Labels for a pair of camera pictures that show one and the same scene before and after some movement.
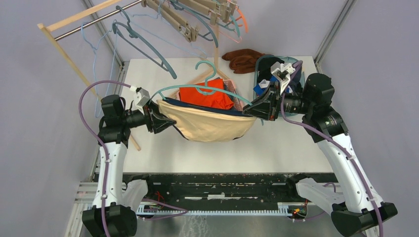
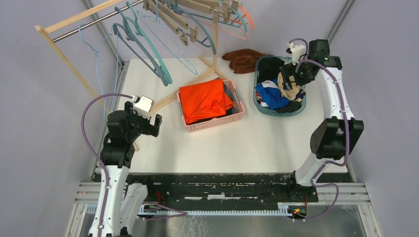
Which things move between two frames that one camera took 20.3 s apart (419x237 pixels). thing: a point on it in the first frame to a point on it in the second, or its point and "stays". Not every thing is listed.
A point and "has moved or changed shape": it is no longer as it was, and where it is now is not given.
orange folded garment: (220, 99) stays
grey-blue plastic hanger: (128, 30) to (154, 68)
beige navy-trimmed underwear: (207, 124) has moved or changed shape
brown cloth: (242, 61) stays
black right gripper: (265, 110) to (289, 69)
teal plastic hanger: (203, 89) to (154, 52)
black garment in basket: (264, 64) stays
